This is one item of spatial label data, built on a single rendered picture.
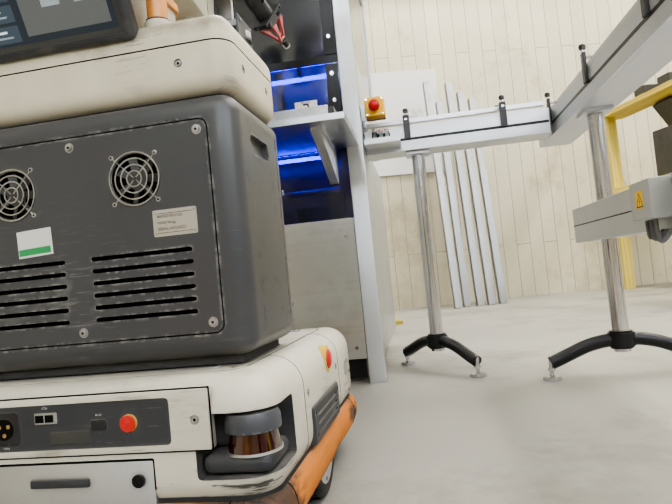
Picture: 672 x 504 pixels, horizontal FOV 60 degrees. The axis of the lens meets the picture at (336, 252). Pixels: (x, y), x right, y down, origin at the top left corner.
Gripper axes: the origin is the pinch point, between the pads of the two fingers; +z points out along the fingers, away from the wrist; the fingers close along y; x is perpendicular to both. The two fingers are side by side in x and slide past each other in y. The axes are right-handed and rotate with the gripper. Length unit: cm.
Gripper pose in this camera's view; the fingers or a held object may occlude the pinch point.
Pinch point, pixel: (280, 38)
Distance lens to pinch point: 207.5
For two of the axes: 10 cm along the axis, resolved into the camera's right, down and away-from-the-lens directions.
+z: 4.9, 5.5, 6.8
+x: -7.9, -0.5, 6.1
